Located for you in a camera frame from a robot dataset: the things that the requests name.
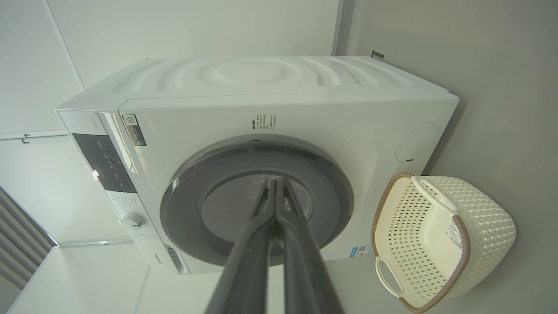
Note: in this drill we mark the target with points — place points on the small black floor marker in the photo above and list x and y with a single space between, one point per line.
377 54

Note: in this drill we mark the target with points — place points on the black washer display panel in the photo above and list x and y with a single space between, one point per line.
104 163

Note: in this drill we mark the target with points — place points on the white front-load washing machine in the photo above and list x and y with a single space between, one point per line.
327 113

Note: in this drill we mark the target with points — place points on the grey slatted panel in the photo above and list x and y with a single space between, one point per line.
22 244

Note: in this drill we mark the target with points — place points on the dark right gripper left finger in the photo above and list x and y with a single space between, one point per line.
248 279

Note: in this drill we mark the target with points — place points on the blue energy label sticker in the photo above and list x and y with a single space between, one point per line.
361 250

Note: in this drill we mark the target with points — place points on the cream basket with brown rim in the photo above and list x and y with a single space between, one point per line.
479 218

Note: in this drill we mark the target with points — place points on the white washer control dial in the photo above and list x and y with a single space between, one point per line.
132 221

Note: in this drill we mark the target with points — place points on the dark QR code sticker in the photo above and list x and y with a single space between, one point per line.
134 130

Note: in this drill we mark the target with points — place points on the round dark glass washer door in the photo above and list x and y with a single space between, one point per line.
331 196

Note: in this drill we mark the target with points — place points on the basket barcode label sticker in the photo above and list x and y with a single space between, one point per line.
453 235

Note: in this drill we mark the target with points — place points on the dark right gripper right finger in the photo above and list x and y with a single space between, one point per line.
305 283

